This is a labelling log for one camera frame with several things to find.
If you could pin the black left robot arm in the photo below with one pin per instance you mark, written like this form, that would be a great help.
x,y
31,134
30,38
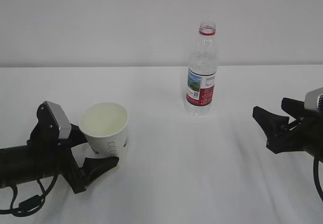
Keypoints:
x,y
17,164

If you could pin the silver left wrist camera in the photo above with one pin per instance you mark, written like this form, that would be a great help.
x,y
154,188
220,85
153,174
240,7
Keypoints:
x,y
53,116

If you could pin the white paper cup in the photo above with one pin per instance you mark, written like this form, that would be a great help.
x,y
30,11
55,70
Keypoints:
x,y
105,126

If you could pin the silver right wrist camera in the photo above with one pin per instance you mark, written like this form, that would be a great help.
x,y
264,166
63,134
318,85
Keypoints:
x,y
313,100

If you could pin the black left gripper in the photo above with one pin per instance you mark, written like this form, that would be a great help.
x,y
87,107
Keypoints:
x,y
54,157

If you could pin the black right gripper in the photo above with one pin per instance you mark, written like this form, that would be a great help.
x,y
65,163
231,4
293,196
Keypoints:
x,y
305,134

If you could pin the clear plastic water bottle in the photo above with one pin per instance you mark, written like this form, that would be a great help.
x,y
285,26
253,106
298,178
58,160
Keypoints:
x,y
202,69

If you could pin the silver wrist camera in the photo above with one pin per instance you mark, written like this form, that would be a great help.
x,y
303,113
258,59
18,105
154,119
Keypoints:
x,y
313,100
53,116

